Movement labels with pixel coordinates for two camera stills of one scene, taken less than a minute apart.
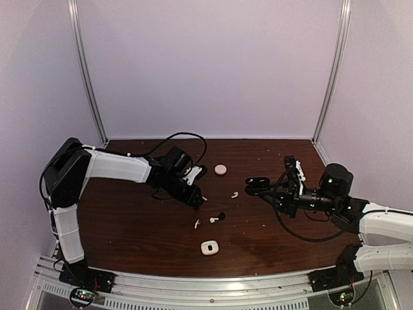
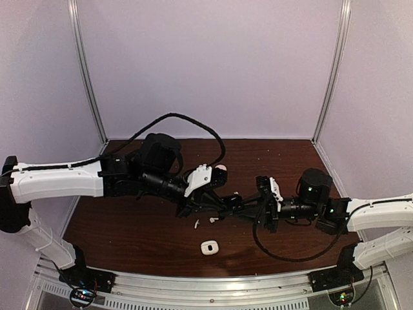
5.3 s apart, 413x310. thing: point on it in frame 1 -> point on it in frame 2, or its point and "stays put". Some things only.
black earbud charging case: x=255 y=185 -> x=235 y=201
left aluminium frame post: x=72 y=9 stays put
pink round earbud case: x=220 y=169 stays put
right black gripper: x=289 y=203 -> x=268 y=212
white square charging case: x=210 y=247 stays put
